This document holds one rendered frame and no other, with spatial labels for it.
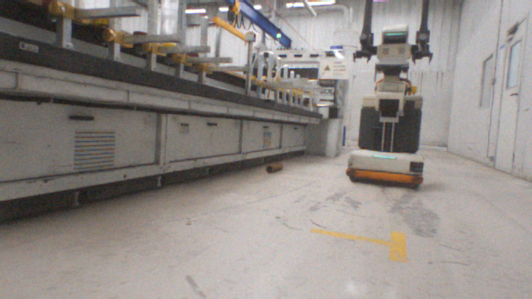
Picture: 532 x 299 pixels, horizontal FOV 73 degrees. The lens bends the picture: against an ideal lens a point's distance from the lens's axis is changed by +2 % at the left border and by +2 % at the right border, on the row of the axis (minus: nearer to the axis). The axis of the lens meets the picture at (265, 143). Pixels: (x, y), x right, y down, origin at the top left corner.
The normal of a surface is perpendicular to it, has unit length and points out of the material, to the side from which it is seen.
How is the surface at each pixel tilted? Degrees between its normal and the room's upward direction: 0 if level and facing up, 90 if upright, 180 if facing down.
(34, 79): 90
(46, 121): 91
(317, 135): 90
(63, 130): 90
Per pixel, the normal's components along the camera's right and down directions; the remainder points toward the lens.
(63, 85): 0.93, 0.07
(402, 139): -0.38, 0.03
